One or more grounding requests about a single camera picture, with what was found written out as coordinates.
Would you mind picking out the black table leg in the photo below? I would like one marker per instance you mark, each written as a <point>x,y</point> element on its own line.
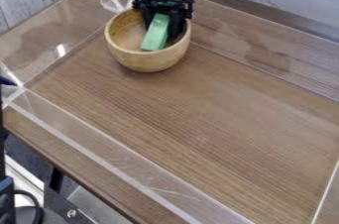
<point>56,180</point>

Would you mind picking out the clear acrylic tray wall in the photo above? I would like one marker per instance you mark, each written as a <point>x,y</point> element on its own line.
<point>225,140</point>

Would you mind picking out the green rectangular block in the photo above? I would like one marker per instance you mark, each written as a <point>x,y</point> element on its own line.
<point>156,34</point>

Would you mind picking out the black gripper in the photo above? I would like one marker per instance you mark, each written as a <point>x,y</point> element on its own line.
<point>181,11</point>

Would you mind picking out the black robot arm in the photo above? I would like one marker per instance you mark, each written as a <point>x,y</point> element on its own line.
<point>179,10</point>

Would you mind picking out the brown wooden bowl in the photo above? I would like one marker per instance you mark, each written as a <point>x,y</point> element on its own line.
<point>124,31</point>

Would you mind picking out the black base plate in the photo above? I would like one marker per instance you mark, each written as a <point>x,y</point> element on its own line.
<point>61,212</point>

